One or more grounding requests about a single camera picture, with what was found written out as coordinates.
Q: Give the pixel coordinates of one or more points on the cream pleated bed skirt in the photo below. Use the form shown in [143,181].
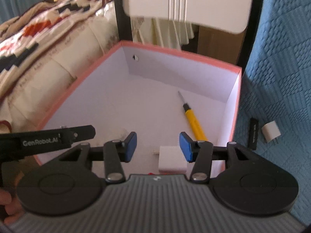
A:
[170,34]

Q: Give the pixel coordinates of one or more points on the black flat stick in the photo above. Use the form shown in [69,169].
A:
[254,133]

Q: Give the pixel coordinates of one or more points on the pink cardboard box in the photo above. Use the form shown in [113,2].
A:
[155,89]

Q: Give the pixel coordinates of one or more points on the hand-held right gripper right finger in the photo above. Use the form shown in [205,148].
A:
[184,150]

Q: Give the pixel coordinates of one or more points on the patterned red and cream blanket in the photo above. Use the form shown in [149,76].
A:
[48,24]

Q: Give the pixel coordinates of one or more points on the cream quilted bedspread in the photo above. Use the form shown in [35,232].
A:
[60,63]

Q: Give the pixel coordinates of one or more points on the white charger plug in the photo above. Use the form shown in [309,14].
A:
[172,160]
[271,131]

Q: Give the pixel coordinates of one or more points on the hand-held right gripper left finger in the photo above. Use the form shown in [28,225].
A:
[130,148]

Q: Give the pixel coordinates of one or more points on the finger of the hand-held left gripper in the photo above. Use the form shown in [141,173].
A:
[82,133]

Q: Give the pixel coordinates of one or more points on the blue quilted chair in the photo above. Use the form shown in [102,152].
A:
[279,65]

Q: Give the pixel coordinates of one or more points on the person's left hand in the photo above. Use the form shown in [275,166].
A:
[8,206]

